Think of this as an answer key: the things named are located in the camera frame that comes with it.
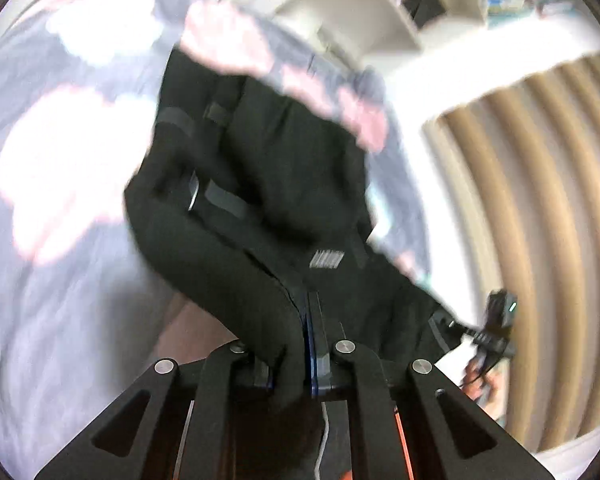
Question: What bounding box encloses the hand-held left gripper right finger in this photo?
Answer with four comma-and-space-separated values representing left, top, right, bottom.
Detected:
302, 290, 557, 480

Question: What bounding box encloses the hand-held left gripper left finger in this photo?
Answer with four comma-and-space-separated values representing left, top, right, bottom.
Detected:
32, 340, 287, 480

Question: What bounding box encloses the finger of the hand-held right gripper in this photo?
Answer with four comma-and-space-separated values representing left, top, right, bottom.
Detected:
442, 316, 487, 341

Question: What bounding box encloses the black hooded jacket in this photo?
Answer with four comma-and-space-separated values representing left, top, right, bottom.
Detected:
124, 47, 468, 413

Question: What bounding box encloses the person's right hand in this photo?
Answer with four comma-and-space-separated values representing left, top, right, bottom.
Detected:
461, 355, 506, 418

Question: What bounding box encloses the beige striped curtain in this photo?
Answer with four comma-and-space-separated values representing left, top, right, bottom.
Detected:
422, 50, 600, 453

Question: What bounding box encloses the grey pink floral blanket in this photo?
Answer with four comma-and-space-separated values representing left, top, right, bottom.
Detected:
0, 0, 433, 466

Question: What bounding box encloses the black box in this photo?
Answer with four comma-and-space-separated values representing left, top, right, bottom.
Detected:
401, 0, 447, 26

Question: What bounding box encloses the white wall shelf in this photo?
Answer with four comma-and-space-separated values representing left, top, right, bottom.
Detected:
272, 0, 486, 58

